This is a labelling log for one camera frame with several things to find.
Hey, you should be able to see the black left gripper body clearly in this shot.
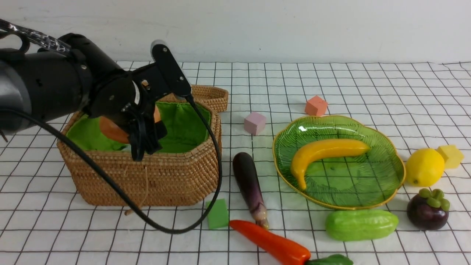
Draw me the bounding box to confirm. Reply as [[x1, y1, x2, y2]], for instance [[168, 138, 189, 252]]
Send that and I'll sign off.
[[84, 63, 164, 127]]

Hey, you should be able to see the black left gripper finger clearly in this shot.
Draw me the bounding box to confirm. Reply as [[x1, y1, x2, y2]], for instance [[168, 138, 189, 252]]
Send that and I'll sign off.
[[128, 110, 146, 162], [146, 105, 167, 155]]

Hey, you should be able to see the orange-brown plastic potato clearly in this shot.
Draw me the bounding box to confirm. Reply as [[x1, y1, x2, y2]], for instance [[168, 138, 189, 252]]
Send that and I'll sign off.
[[99, 111, 146, 145]]

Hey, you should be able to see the purple plastic eggplant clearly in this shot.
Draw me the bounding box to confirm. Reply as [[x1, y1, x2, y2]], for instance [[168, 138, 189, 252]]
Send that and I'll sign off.
[[232, 152, 269, 230]]

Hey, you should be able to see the orange plastic carrot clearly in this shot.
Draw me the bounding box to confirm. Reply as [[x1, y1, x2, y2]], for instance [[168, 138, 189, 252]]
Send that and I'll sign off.
[[229, 220, 354, 265]]

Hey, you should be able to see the yellow plastic banana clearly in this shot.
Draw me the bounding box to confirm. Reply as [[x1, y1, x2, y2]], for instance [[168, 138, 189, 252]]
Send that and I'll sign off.
[[290, 139, 371, 191]]

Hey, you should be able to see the green plastic cucumber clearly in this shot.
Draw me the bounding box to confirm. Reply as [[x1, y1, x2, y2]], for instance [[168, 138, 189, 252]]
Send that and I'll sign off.
[[325, 209, 399, 242]]

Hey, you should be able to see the yellow plastic lemon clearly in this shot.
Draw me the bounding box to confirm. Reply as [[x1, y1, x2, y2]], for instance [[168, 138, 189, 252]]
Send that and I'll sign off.
[[406, 149, 445, 187]]

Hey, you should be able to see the dark purple plastic mangosteen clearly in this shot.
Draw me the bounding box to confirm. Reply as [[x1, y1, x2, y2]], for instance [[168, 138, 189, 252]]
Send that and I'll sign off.
[[406, 188, 450, 230]]

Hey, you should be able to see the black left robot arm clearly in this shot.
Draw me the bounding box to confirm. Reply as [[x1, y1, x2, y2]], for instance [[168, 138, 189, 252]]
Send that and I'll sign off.
[[1, 20, 167, 161]]

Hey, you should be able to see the woven wicker basket green lining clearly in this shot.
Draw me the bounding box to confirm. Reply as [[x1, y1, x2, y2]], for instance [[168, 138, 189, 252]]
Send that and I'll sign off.
[[56, 101, 222, 216]]

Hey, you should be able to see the woven wicker basket lid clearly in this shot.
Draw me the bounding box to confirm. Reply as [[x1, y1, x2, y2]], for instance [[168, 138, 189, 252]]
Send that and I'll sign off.
[[156, 85, 229, 113]]

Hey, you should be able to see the pink foam cube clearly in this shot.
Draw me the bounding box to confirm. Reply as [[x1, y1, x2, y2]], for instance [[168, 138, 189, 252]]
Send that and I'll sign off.
[[244, 112, 266, 135]]

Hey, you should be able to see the green foam cube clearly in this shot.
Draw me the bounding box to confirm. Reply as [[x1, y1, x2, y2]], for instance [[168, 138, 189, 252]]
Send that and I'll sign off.
[[207, 198, 229, 230]]

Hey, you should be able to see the orange foam cube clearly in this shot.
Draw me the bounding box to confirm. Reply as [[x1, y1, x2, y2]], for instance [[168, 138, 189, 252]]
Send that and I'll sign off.
[[304, 95, 328, 116]]

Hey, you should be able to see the white grid tablecloth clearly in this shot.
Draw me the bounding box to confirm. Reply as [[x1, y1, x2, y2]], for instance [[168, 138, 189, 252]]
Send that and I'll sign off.
[[0, 62, 471, 265]]

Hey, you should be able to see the green glass leaf plate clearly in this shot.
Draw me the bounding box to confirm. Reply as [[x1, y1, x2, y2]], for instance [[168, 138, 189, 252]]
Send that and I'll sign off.
[[272, 115, 406, 210]]

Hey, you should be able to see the yellow foam cube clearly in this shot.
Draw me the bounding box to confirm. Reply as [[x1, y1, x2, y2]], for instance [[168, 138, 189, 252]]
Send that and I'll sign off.
[[437, 145, 464, 169]]

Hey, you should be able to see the black left camera cable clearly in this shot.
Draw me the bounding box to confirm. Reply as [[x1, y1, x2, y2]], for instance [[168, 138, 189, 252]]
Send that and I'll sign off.
[[0, 95, 223, 235]]

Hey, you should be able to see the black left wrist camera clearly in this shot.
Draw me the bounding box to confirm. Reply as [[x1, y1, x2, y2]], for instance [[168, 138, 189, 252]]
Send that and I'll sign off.
[[151, 40, 193, 99]]

